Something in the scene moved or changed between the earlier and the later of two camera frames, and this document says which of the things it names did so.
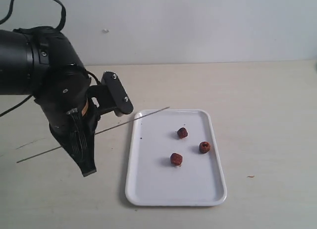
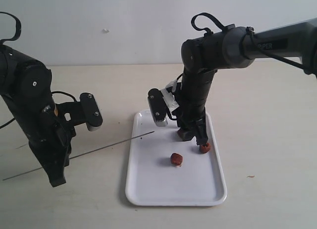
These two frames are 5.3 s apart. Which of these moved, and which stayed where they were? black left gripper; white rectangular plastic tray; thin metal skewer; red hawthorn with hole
Moved: black left gripper; thin metal skewer
Stayed: red hawthorn with hole; white rectangular plastic tray
